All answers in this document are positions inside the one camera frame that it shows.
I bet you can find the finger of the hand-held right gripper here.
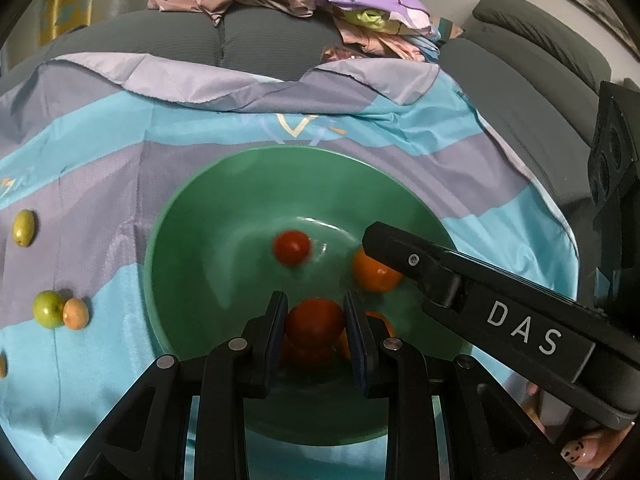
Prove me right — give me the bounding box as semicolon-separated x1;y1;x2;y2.
589;80;640;221
361;221;468;308

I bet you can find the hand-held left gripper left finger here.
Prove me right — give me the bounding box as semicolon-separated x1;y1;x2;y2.
59;290;289;480

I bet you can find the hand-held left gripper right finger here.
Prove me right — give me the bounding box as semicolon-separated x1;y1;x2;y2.
343;291;576;480

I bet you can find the large orange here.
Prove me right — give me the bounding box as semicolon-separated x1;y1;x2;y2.
352;247;405;293

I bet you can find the red tomato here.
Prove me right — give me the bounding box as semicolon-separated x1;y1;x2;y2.
285;297;347;348
281;342;347;370
273;230;312;266

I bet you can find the green bowl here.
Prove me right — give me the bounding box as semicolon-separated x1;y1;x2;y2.
144;145;468;447

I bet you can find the person's right hand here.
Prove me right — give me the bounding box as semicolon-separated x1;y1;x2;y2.
525;380;636;468

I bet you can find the grey sofa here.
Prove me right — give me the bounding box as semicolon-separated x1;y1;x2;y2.
0;0;613;211

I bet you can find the small orange-yellow fruit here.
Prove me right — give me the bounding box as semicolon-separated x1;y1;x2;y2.
63;298;91;332

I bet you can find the pink patterned cloth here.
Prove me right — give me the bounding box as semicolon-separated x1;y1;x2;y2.
324;27;442;64

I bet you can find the green round fruit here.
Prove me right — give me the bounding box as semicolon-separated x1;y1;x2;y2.
32;290;67;330

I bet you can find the lime green cloth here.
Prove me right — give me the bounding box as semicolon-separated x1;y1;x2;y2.
356;9;387;32

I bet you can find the blue and grey printed blanket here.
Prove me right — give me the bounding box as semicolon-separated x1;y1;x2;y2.
0;52;581;480

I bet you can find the yellow-green oval fruit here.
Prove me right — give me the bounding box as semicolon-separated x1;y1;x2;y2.
12;209;36;248

